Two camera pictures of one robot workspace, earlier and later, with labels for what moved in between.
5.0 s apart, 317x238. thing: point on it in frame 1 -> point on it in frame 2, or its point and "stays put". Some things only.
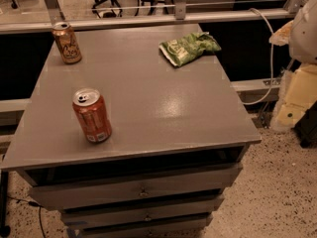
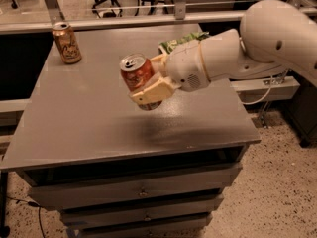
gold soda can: x=67 y=43 stays put
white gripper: x=304 y=34 -> x=185 y=66
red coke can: x=92 y=112 -> x=134 y=68
